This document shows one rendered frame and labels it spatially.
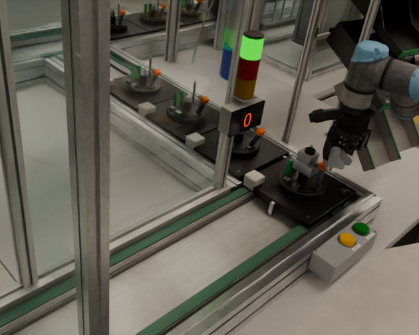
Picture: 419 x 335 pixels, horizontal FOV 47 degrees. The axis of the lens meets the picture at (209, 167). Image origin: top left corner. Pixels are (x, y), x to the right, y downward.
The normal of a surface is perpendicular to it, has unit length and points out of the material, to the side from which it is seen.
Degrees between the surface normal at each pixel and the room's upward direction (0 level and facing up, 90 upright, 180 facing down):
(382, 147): 45
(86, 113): 90
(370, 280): 0
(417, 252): 0
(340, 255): 0
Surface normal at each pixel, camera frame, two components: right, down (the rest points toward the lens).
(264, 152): 0.11, -0.82
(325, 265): -0.71, 0.33
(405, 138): 0.48, -0.21
